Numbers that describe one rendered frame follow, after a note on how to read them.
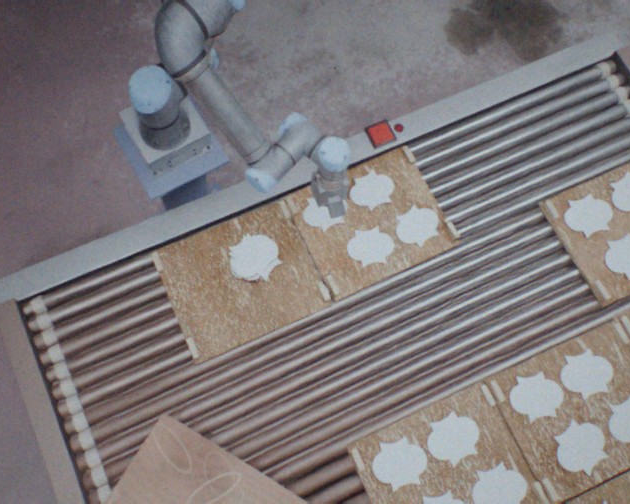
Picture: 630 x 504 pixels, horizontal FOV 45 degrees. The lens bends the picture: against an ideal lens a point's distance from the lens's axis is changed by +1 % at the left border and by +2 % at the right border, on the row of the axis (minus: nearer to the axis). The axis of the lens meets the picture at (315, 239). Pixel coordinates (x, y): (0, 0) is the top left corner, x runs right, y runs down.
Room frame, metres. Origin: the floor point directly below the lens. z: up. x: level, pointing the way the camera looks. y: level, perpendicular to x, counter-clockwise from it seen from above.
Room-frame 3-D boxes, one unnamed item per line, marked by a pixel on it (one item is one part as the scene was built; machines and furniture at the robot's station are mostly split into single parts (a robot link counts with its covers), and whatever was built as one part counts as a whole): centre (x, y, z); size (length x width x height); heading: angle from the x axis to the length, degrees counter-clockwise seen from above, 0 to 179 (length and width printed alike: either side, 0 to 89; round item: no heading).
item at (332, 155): (0.83, -0.02, 1.29); 0.09 x 0.08 x 0.11; 56
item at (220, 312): (0.59, 0.19, 0.93); 0.41 x 0.35 x 0.02; 122
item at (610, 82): (0.91, -0.08, 0.90); 1.95 x 0.05 x 0.05; 122
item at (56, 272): (1.01, -0.01, 0.89); 2.08 x 0.09 x 0.06; 122
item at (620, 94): (0.87, -0.10, 0.90); 1.95 x 0.05 x 0.05; 122
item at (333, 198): (0.80, -0.03, 1.13); 0.12 x 0.09 x 0.16; 27
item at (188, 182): (1.01, 0.48, 0.44); 0.38 x 0.38 x 0.87; 38
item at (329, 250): (0.82, -0.16, 0.93); 0.41 x 0.35 x 0.02; 123
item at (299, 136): (0.87, 0.07, 1.29); 0.11 x 0.11 x 0.08; 56
